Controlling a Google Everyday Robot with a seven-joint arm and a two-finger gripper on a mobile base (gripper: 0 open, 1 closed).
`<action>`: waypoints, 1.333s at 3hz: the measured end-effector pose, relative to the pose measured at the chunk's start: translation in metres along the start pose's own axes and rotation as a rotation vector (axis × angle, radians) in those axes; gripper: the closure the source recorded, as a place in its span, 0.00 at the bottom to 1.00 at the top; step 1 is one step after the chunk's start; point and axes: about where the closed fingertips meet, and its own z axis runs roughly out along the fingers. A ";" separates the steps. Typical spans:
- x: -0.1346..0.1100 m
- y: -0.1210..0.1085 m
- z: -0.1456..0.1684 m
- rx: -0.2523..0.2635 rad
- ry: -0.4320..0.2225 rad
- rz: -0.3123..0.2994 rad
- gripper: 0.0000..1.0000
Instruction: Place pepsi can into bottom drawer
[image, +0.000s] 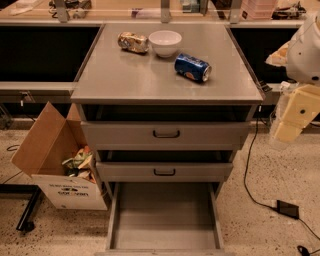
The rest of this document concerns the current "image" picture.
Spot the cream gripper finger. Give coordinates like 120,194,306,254
274,84,320,143
265,42,289,67

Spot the blue pepsi can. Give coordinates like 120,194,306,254
174,53,212,82

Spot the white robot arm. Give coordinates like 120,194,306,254
266,12,320,147

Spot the grey drawer cabinet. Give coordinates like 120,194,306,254
70,22,264,200

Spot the grey top drawer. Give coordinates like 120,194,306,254
80,104,254,150

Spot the grey drawer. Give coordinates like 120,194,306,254
94,183,235,256
80,104,254,150
96,150,233,182

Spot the grey middle drawer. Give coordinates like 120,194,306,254
96,150,233,182

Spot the grey bottom drawer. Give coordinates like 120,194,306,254
94,183,235,256

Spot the pink plastic container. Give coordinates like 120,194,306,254
240,0,277,20

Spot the black power adapter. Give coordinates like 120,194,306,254
276,200,299,219

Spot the white ceramic bowl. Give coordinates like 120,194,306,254
148,30,182,58

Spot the crumpled gold snack bag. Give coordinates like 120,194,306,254
118,32,149,54

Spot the trash in cardboard box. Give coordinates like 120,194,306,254
62,146,96,183

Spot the open cardboard box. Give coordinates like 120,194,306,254
11,103,107,210

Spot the black metal stand leg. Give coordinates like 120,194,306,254
0,184,41,232

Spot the black floor cable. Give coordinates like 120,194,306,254
243,106,320,256

